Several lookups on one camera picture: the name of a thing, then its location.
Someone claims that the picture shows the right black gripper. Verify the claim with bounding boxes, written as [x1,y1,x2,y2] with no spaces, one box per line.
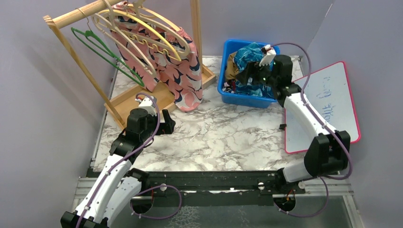
[234,59,278,88]

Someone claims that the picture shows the mustard brown shorts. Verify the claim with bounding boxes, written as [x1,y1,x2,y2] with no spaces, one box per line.
[224,52,239,82]

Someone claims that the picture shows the comic print shorts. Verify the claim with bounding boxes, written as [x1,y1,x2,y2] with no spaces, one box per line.
[221,79,238,94]

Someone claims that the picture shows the teal patterned shorts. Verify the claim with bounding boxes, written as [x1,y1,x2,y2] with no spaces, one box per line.
[233,42,273,98]

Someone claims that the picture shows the pink floral shorts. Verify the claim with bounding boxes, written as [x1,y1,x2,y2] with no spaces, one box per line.
[110,3,204,112]

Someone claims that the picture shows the beige wooden hanger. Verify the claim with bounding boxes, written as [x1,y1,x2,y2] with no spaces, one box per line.
[124,0,183,35]
[92,0,197,61]
[91,0,157,78]

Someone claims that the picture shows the yellow hanger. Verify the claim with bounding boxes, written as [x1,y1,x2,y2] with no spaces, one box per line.
[113,7,190,61]

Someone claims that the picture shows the green hanger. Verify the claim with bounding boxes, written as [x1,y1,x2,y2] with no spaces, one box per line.
[70,27,145,86]

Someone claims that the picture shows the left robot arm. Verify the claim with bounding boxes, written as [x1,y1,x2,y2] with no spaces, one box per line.
[60,107,175,228]

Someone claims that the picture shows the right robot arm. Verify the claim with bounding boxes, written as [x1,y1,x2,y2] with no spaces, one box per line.
[236,55,351,193]

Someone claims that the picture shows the pink framed whiteboard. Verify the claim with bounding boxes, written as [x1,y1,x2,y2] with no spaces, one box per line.
[285,61,361,154]

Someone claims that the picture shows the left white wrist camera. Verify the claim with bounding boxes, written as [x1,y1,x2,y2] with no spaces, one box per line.
[135,96,157,116]

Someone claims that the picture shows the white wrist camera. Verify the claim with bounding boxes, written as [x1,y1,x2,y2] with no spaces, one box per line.
[259,44,277,67]
[135,96,157,116]

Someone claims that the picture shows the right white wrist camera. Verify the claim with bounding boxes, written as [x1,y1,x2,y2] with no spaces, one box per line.
[259,44,277,67]

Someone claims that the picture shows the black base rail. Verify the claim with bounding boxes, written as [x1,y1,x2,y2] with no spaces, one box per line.
[124,168,305,207]

